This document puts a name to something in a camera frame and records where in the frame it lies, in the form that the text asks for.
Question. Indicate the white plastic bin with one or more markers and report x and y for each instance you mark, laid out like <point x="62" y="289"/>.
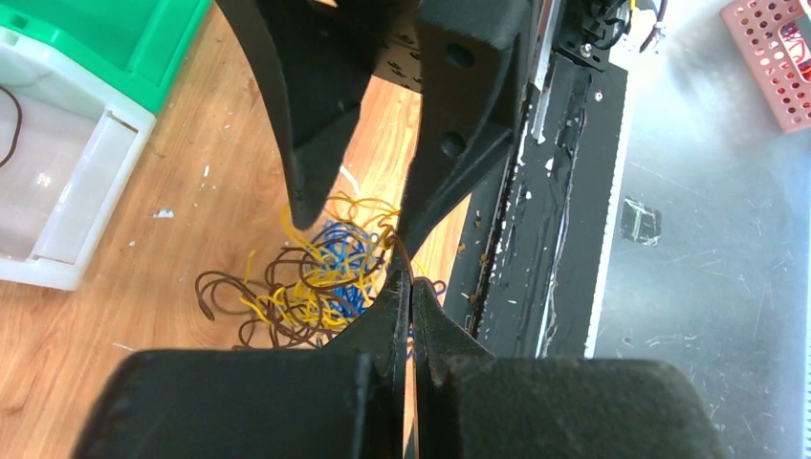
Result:
<point x="69" y="144"/>

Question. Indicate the pink perforated basket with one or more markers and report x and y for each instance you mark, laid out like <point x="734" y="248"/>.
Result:
<point x="774" y="40"/>

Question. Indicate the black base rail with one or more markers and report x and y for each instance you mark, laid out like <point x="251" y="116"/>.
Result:
<point x="528" y="277"/>

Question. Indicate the green plastic bin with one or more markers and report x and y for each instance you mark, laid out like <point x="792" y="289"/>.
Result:
<point x="136" y="46"/>

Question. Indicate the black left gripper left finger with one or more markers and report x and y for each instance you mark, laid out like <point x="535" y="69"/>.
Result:
<point x="343" y="400"/>

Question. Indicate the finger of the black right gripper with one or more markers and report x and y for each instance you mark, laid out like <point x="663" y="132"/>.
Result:
<point x="312" y="63"/>
<point x="474" y="59"/>

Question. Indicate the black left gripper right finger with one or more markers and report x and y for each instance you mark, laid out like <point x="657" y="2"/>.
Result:
<point x="473" y="404"/>

